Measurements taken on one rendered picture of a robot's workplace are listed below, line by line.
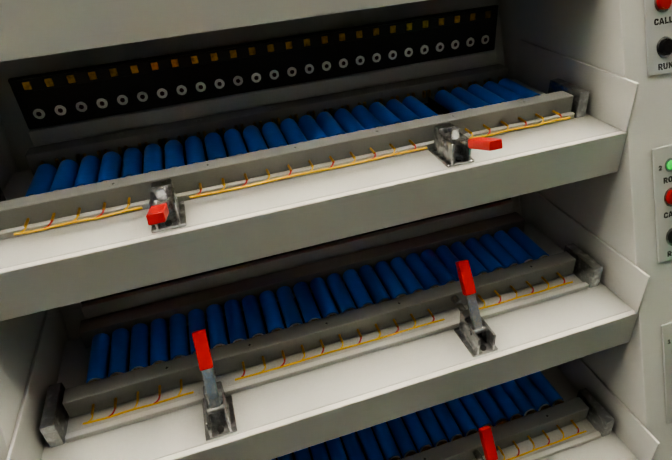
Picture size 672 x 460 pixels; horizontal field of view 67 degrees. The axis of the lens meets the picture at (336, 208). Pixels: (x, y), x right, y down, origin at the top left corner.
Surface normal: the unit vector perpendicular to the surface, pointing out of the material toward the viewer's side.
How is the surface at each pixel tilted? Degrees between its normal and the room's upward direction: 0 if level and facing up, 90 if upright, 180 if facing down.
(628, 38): 90
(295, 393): 21
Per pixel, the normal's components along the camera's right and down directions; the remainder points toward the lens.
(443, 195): 0.29, 0.49
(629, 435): -0.95, 0.22
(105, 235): -0.07, -0.84
